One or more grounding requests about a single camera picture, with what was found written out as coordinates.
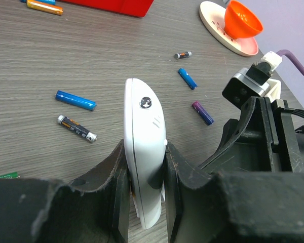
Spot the orange bowl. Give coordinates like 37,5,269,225
224,1,263,39

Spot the green battery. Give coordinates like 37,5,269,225
0,172,20,179

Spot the orange battery by bin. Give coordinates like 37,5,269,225
26,0,63,16

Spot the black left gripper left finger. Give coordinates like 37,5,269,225
0,141,130,242

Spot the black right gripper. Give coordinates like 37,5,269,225
198,97,304,173

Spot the blue battery right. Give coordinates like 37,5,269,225
178,68,198,90

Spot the blue battery by bin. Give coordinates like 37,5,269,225
20,0,55,5

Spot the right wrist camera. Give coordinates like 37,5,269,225
222,51,283,109

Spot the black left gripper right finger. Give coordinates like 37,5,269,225
165,143,304,242

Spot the purple battery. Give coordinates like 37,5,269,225
192,101,214,126

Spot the white remote control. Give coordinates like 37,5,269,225
124,78,168,229

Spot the pink plate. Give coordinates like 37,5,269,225
199,1,258,57

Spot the blue battery centre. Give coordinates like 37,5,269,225
55,90,97,111

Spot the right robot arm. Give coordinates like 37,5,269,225
199,97,304,174

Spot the dark battery far right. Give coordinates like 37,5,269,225
174,51,192,60

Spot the red plastic bin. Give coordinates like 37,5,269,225
64,0,154,18

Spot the black battery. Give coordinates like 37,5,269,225
57,115,97,143

